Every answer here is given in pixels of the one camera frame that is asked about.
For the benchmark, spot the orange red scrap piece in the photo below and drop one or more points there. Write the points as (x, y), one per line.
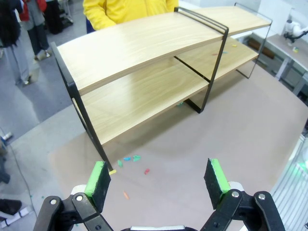
(126, 195)

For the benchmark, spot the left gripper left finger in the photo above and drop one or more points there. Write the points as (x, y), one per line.
(97, 187)

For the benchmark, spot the bystander in grey red coat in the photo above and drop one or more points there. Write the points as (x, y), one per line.
(36, 26)

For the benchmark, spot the green scrap piece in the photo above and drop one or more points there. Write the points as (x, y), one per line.
(120, 163)
(136, 158)

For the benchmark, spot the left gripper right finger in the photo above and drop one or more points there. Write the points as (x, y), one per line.
(216, 185)

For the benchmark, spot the person in yellow hoodie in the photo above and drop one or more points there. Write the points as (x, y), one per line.
(134, 9)

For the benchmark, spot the black shoe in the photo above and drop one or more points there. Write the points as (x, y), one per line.
(9, 207)

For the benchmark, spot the small yellow green object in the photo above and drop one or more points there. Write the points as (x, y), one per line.
(296, 49)

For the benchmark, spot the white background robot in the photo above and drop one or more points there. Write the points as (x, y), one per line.
(294, 29)

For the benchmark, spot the bystander in black coat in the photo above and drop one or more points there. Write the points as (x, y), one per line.
(12, 36)

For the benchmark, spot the wood shelf unit black frame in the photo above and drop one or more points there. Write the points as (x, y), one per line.
(132, 48)
(240, 16)

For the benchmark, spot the grey background workbench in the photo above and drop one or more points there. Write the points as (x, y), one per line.
(284, 51)

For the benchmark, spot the person's right forearm yellow sleeve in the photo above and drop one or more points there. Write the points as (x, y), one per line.
(96, 16)

